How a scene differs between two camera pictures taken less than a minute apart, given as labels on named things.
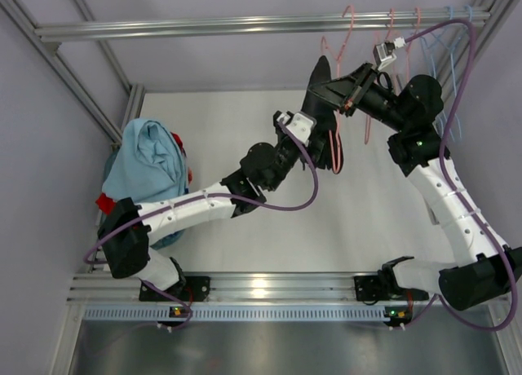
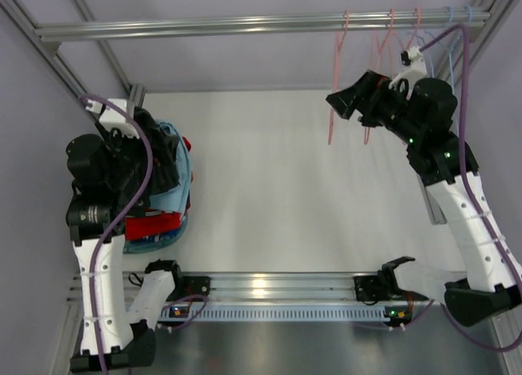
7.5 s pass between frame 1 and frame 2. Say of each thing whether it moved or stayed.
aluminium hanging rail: stayed
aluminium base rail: stayed
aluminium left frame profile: stayed
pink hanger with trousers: moved
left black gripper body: moved
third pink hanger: stayed
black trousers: moved
